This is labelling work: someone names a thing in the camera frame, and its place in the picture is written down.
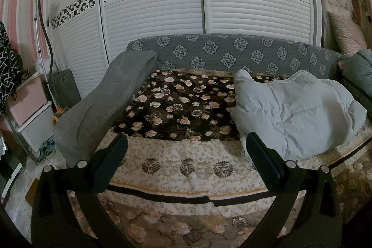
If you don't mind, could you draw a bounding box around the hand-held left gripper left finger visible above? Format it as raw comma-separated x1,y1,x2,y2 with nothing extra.
30,133,130,248

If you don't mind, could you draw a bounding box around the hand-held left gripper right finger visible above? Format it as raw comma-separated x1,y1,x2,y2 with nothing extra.
244,132,343,248

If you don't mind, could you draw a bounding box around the white puffer jacket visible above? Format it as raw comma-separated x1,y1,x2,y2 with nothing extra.
231,69,367,161

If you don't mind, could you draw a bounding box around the pair of sneakers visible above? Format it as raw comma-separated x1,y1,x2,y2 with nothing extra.
36,139,58,164

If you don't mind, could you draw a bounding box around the grey cloth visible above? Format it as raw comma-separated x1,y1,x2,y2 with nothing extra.
53,50,159,169

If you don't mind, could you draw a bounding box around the orange object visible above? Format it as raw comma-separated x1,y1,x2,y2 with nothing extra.
52,107,70,126

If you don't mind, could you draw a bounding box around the brown cardboard piece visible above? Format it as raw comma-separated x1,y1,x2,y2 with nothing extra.
25,186,40,205

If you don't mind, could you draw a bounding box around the black garment steamer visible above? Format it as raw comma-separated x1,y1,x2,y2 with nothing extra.
20,0,82,109

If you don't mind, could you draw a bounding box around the floral plush blanket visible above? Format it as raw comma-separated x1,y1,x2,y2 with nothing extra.
67,68,372,248

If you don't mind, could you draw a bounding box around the pink storage box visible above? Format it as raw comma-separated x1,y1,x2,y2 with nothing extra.
7,72,49,125

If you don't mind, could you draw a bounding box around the grey patterned sofa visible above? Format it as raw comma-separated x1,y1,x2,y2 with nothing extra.
54,34,353,169

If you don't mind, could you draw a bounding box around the grey green cushion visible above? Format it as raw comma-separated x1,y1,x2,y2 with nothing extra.
339,49,372,121

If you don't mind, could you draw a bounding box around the black white patterned garment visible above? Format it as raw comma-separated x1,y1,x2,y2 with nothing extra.
0,21,24,115

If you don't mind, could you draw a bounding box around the pink pillow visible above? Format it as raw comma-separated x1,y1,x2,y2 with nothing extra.
328,11,368,58

